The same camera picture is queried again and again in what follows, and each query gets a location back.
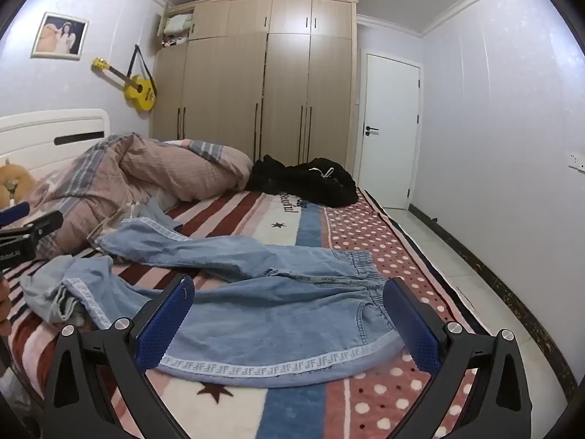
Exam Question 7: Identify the framed wall photo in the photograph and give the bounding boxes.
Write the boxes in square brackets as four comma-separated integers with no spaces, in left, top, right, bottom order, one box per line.
[30,11,89,60]

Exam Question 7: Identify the light blue cloth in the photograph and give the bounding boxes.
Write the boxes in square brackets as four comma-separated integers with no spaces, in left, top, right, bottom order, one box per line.
[132,199,184,234]

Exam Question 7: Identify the person's left hand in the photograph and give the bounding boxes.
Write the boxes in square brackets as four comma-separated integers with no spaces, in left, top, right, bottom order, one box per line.
[0,277,12,337]

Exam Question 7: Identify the striped dotted printed blanket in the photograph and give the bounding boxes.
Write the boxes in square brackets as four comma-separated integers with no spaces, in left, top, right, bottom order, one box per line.
[0,185,485,439]

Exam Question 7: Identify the yellow guitar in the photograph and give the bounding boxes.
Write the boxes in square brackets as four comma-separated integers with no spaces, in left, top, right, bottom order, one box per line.
[91,57,157,111]

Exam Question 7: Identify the brown plush toy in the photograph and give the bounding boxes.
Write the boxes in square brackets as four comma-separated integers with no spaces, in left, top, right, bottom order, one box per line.
[0,160,37,211]

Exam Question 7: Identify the beige wooden wardrobe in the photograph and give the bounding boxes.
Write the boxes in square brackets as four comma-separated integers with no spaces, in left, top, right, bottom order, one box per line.
[151,0,358,184]

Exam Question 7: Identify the black guitar strap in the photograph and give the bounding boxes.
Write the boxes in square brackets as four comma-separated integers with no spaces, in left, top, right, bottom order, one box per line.
[128,45,156,94]

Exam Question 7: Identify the folded linens in wardrobe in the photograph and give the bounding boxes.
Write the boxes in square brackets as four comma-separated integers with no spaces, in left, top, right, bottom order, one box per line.
[161,13,193,47]

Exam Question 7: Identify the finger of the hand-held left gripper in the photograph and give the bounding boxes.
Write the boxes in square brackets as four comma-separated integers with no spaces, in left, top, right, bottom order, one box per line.
[0,203,31,228]
[0,210,64,244]

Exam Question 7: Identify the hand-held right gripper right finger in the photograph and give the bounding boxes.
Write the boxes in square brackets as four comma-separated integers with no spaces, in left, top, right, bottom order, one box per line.
[381,277,535,439]

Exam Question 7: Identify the black clothes pile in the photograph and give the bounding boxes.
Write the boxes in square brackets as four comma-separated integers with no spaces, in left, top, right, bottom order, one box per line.
[247,154,359,207]

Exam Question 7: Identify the white door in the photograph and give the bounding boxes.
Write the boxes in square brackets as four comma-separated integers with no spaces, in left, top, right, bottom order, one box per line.
[357,50,423,211]

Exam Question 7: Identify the white bed headboard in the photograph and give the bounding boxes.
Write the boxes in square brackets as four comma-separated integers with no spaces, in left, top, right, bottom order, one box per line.
[0,109,113,177]

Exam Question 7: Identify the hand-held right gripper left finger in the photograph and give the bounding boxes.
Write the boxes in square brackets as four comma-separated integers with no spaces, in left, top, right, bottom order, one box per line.
[41,274,196,439]

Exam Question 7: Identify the blue denim pants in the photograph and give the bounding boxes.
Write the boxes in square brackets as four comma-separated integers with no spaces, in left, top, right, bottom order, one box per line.
[20,217,407,385]

